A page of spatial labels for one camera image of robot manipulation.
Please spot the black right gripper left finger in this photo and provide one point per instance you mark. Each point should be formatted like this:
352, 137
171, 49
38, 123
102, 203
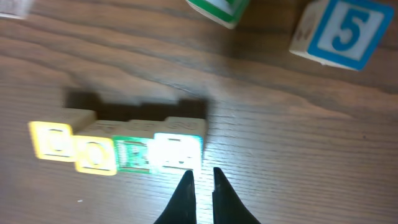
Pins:
181, 208

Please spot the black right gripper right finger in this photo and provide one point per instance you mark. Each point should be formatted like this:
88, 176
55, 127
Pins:
227, 206

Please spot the blue L letter block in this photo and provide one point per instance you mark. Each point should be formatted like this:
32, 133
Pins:
178, 145

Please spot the green R letter block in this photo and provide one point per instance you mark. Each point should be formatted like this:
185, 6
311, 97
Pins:
132, 142

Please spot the yellow O letter block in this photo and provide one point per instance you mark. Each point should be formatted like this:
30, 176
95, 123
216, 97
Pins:
94, 147

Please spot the yellow C letter block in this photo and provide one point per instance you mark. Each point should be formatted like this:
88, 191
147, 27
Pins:
52, 135

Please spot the green B letter block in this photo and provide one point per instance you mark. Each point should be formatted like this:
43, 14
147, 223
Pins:
225, 12

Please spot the blue 5 number block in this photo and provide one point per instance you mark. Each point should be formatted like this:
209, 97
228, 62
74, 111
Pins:
341, 33

